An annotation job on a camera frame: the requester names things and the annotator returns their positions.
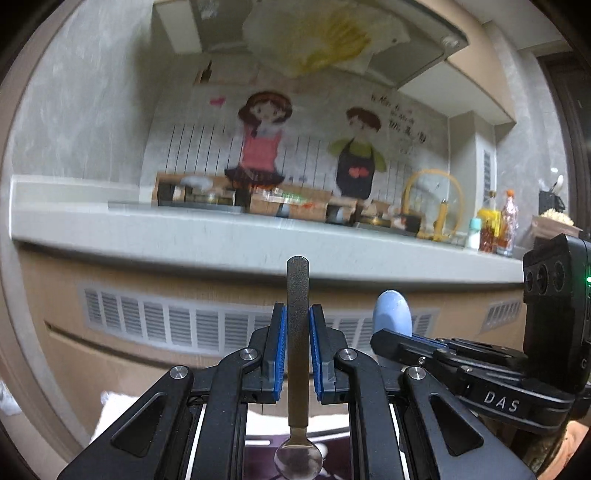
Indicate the yellow bottle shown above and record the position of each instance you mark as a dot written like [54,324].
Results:
[489,228]

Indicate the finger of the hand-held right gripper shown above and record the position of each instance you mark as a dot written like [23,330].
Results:
[397,350]
[461,353]

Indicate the grey range hood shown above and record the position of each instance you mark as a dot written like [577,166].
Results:
[415,55]

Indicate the cartoon wall poster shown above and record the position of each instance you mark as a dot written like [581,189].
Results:
[314,157]

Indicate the white louvered wall panel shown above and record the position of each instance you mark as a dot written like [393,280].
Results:
[487,170]

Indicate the brown cardboard box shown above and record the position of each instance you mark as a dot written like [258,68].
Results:
[265,203]

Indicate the bowl of white snacks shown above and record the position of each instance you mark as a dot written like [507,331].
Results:
[551,220]

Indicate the white bottle teal cap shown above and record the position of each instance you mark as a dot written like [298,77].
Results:
[473,237]

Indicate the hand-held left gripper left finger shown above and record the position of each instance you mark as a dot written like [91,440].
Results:
[277,350]

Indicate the beige wall cabinet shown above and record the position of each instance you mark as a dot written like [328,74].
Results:
[461,87]

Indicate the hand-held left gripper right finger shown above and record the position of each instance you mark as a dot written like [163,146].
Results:
[318,350]

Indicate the purple plastic utensil holder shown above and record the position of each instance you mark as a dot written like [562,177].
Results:
[261,466]

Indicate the white towel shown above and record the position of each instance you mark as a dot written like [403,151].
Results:
[111,401]

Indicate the black gas cooktop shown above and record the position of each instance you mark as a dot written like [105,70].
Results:
[207,199]

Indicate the person's right hand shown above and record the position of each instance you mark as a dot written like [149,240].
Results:
[575,445]

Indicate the blue plastic spoon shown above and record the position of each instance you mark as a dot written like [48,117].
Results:
[392,314]

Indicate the black utensil pot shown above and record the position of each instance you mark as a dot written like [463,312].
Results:
[549,203]

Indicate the small grey vent grille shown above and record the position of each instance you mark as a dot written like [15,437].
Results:
[501,316]

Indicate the grey kitchen countertop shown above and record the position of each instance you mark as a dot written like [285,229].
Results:
[184,240]

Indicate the large grey vent grille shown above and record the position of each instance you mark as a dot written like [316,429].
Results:
[184,323]

